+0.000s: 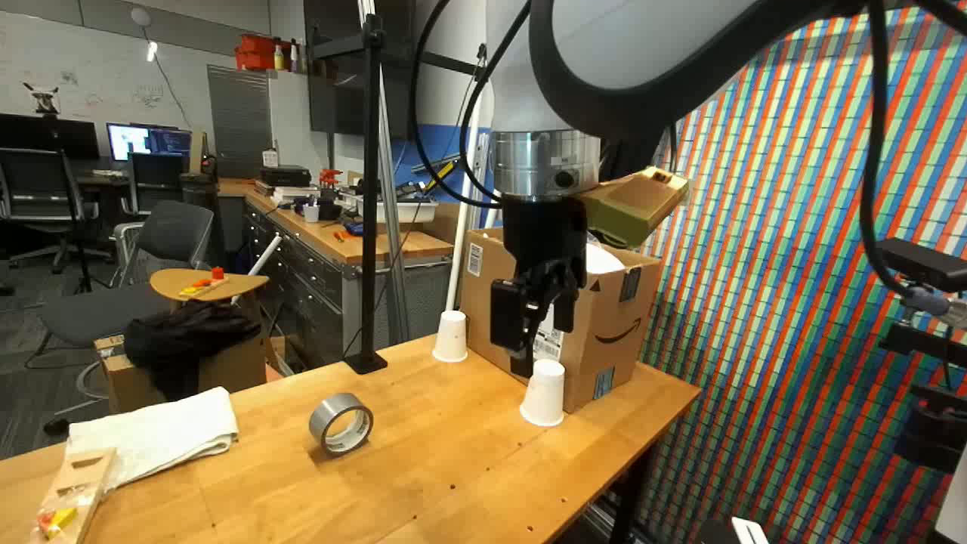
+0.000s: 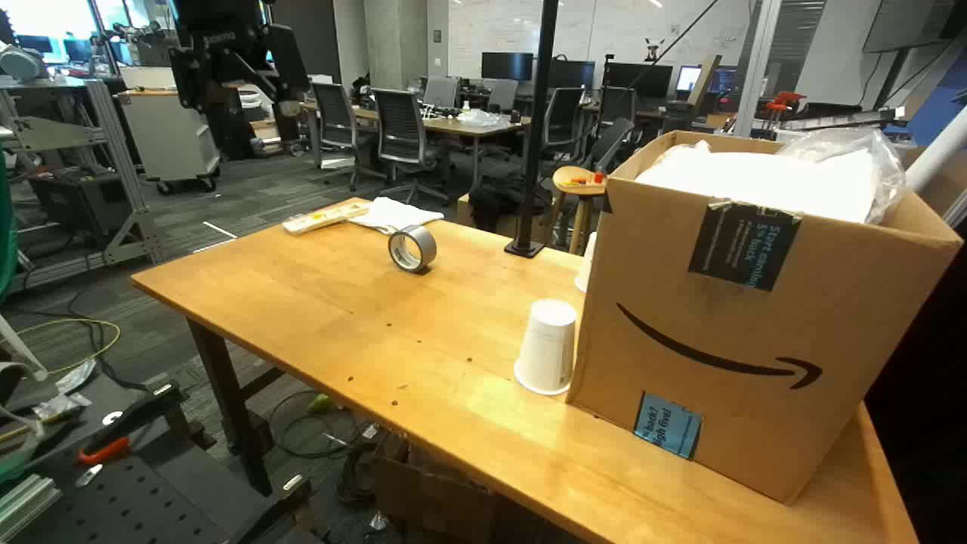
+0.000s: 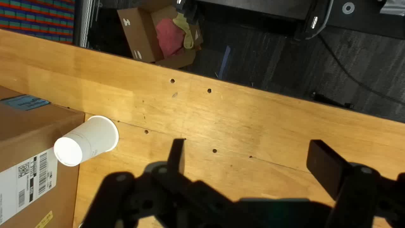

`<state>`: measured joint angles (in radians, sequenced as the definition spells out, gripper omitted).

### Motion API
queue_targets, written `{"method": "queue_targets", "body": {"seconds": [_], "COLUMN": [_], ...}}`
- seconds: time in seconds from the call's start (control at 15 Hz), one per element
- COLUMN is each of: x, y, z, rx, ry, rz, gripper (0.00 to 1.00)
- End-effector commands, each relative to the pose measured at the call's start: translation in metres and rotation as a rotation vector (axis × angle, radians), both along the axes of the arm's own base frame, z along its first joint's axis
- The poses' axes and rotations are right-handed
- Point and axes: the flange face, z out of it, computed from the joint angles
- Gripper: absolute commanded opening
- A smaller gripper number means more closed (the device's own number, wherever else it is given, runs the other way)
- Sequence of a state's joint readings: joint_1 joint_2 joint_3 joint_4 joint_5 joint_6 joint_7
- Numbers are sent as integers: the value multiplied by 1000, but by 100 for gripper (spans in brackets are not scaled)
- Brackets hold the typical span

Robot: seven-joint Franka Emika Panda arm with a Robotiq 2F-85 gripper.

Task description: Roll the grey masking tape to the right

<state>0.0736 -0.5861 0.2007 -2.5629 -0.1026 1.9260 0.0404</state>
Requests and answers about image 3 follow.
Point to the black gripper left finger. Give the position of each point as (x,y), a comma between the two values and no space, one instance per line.
(177,154)

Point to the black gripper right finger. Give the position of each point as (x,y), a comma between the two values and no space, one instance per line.
(326,166)

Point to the white paper cup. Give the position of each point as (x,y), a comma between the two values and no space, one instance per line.
(86,141)

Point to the pink cloth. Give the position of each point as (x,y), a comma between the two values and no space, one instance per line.
(168,38)

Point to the small open cardboard box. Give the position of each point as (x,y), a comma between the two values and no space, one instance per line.
(140,36)

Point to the yellow-green cloth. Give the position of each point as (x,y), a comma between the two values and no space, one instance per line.
(187,29)

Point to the large cardboard shipping box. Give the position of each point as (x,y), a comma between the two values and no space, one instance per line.
(29,140)

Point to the multicoloured patterned backdrop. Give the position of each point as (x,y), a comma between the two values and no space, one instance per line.
(38,17)

